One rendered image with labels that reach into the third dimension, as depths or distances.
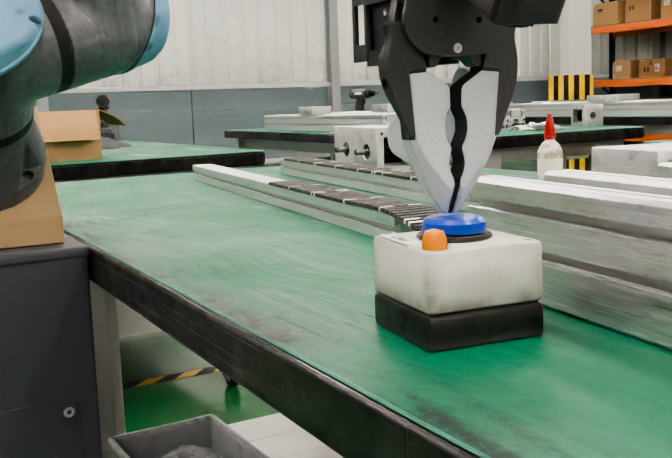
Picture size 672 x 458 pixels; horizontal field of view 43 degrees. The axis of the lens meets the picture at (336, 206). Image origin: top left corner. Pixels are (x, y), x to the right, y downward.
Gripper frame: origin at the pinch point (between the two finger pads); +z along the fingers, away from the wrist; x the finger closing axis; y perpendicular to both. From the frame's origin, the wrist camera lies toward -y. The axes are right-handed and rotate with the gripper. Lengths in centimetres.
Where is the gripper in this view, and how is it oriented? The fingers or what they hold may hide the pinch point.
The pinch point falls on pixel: (453, 194)
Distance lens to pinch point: 55.0
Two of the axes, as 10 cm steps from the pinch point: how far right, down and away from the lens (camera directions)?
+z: 0.4, 9.9, 1.2
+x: -9.3, 0.8, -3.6
